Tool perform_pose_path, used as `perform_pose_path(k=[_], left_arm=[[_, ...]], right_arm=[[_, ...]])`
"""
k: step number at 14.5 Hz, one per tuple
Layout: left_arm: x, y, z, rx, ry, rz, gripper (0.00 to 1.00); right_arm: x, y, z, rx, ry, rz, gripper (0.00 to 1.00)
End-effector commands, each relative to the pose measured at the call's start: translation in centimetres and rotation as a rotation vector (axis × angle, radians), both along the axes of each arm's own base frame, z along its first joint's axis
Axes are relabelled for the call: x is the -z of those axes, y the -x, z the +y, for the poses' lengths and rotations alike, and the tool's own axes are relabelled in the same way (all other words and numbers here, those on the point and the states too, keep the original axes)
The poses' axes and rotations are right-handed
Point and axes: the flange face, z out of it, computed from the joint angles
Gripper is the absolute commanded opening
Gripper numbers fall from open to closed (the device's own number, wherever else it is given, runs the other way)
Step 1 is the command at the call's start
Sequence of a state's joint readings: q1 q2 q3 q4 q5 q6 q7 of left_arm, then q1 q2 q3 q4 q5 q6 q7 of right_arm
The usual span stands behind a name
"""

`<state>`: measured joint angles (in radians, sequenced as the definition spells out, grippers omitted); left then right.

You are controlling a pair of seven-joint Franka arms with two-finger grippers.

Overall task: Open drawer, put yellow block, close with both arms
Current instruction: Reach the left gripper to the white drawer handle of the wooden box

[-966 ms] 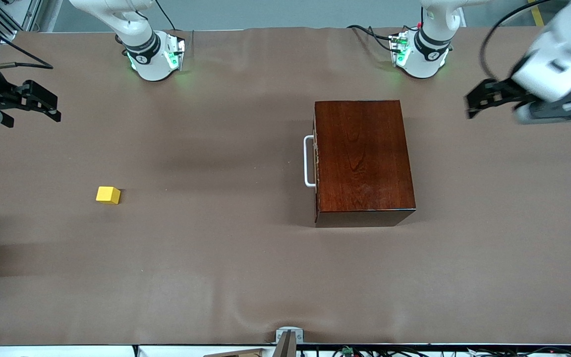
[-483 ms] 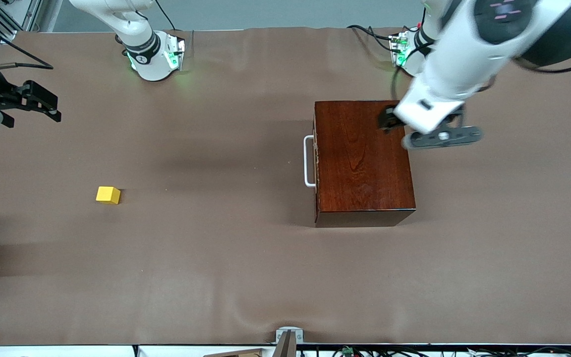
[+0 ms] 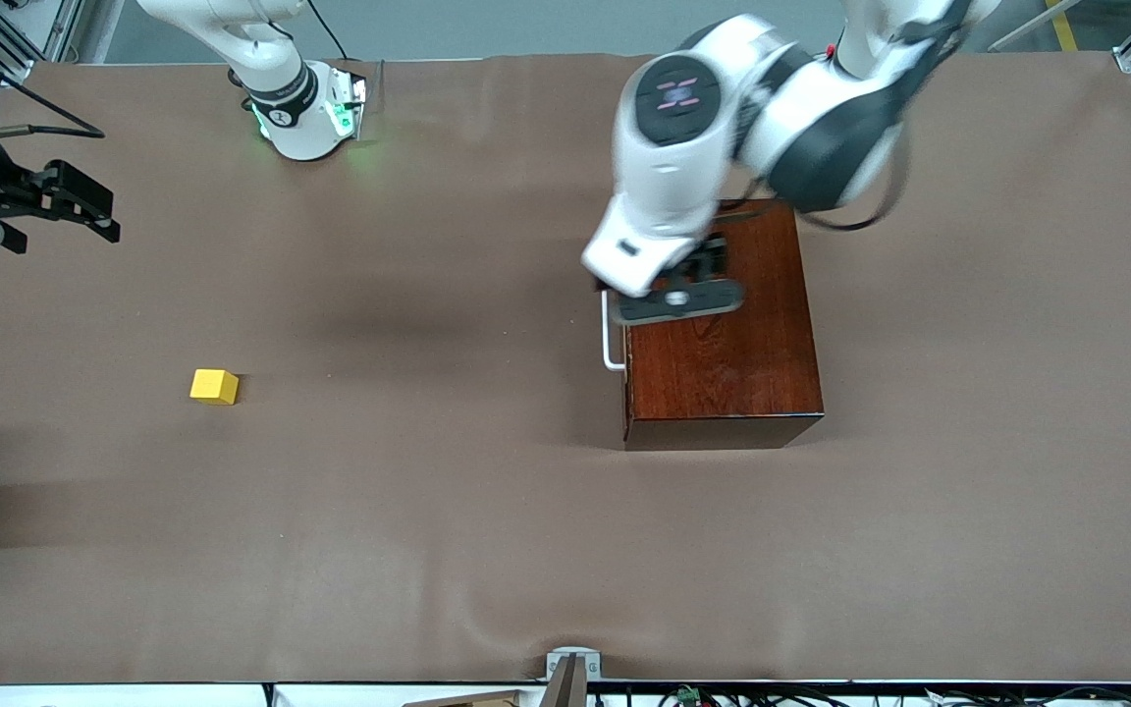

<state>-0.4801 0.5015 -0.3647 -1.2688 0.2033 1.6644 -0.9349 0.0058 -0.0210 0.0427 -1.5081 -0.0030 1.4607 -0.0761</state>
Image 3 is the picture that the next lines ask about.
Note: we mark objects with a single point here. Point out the yellow block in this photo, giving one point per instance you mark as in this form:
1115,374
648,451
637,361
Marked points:
214,386

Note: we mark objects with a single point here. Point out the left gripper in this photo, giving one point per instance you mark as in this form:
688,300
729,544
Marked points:
709,257

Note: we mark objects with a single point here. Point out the dark red wooden cabinet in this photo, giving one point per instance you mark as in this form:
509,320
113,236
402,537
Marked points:
723,344

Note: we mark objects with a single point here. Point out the brown cardboard piece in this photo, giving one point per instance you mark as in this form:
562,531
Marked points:
467,700

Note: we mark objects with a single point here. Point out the brown table mat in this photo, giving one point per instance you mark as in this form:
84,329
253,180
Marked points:
330,540

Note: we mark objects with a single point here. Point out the aluminium frame structure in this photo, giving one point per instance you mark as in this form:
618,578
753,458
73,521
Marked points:
16,71

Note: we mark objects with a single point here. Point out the thin aluminium bar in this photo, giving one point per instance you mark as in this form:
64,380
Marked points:
1032,27

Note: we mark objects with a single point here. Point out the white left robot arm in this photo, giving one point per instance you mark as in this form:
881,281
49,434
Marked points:
821,118

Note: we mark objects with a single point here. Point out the grey metal bracket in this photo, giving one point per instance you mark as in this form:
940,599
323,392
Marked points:
572,673

